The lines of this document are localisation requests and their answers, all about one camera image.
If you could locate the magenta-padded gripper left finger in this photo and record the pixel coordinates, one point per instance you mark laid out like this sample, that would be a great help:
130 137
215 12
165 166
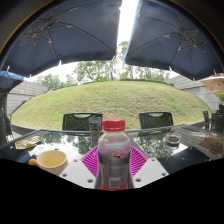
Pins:
78 173

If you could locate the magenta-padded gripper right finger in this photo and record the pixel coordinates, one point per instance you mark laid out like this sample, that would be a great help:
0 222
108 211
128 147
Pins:
149 173

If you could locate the red-capped clear drink bottle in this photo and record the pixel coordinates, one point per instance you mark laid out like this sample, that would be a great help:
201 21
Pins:
114 156

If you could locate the glass ashtray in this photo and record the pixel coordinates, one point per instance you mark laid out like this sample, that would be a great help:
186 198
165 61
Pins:
173 138

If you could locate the dark mesh-back patio chair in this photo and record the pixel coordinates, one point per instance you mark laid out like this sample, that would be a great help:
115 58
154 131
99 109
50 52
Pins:
156 120
81 121

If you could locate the yellow snack packet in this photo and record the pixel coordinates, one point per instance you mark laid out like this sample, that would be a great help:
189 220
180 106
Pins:
28 142

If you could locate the dark slatted chair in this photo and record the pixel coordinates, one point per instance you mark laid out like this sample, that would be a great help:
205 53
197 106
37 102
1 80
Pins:
217 122

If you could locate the beige patio umbrella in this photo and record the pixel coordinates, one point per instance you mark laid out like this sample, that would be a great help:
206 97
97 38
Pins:
214 83

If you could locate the blue umbrella with light trim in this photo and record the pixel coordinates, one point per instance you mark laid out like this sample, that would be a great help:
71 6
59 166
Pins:
8 78

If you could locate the large blue patio umbrella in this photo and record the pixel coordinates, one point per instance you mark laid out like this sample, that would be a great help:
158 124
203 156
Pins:
176 36
66 33

